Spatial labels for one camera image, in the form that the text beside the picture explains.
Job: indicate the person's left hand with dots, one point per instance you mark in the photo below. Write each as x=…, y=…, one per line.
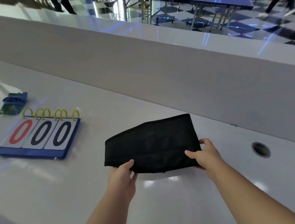
x=121, y=180

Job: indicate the person's right hand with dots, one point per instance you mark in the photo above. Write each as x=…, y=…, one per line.
x=209, y=156

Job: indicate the person's right thumb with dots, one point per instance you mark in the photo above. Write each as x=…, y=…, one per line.
x=192, y=153

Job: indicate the person's left thumb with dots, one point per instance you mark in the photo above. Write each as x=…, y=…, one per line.
x=125, y=164

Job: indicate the black fabric net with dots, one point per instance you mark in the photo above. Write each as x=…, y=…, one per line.
x=151, y=144

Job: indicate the person's right forearm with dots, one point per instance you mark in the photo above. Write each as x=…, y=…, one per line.
x=246, y=194

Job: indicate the person's left forearm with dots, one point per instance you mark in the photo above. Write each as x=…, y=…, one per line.
x=109, y=212

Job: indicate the round metal table grommet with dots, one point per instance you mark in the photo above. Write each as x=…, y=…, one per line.
x=261, y=149

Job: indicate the blue flip scoreboard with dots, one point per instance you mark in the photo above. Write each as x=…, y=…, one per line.
x=40, y=136

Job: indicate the blue and green packet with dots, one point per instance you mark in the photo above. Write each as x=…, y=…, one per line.
x=12, y=103

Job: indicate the wooden chair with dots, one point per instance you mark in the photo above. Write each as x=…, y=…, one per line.
x=146, y=11

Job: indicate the blue table tennis table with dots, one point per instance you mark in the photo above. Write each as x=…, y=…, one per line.
x=193, y=0

